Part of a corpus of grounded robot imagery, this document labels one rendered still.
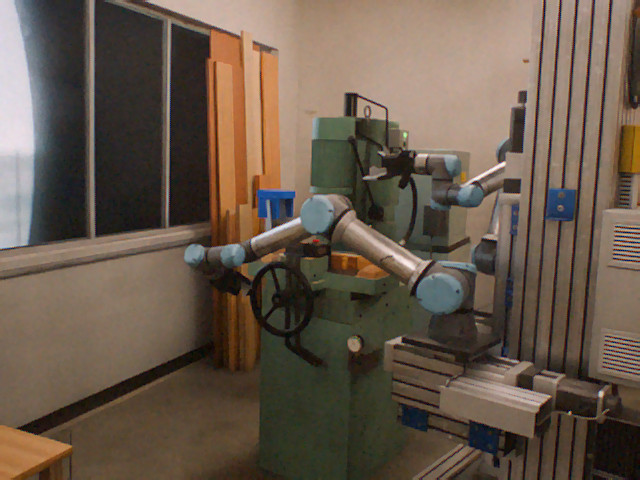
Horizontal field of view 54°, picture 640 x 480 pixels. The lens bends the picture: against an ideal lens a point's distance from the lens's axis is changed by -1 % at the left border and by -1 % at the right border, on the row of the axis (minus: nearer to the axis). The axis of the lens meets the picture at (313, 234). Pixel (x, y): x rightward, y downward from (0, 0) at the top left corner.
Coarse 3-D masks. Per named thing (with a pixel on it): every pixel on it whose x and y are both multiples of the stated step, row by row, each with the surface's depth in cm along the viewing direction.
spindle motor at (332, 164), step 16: (320, 128) 251; (336, 128) 249; (352, 128) 254; (320, 144) 252; (336, 144) 251; (320, 160) 253; (336, 160) 252; (352, 160) 257; (320, 176) 254; (336, 176) 252; (352, 176) 259; (320, 192) 254; (336, 192) 253; (352, 192) 259
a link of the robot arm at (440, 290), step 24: (312, 216) 185; (336, 216) 184; (336, 240) 186; (360, 240) 182; (384, 240) 181; (384, 264) 179; (408, 264) 177; (432, 264) 175; (432, 288) 171; (456, 288) 169; (432, 312) 172
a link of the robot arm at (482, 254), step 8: (504, 144) 238; (496, 152) 241; (504, 152) 237; (504, 160) 236; (496, 200) 238; (496, 208) 237; (496, 216) 236; (496, 224) 236; (488, 232) 238; (496, 232) 235; (488, 240) 235; (496, 240) 234; (480, 248) 238; (488, 248) 235; (496, 248) 233; (472, 256) 241; (480, 256) 237; (488, 256) 233; (480, 264) 237; (488, 264) 233; (488, 272) 235
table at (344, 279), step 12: (252, 264) 266; (264, 276) 263; (276, 276) 259; (324, 276) 247; (336, 276) 244; (348, 276) 241; (360, 276) 239; (384, 276) 241; (300, 288) 242; (312, 288) 239; (336, 288) 244; (348, 288) 241; (360, 288) 239; (372, 288) 236; (384, 288) 242
